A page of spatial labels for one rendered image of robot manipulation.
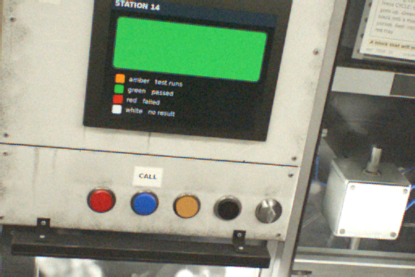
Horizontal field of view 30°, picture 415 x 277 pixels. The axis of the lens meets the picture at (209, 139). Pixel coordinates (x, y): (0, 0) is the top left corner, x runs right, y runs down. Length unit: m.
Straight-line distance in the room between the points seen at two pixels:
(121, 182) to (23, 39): 0.24
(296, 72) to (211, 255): 0.28
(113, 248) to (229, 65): 0.30
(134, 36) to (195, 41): 0.08
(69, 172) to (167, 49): 0.22
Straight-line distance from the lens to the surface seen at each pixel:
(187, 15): 0.99
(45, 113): 1.05
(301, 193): 1.15
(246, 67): 1.02
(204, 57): 1.01
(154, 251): 1.10
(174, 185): 1.10
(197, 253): 1.11
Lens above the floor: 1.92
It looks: 21 degrees down
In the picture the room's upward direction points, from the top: 9 degrees clockwise
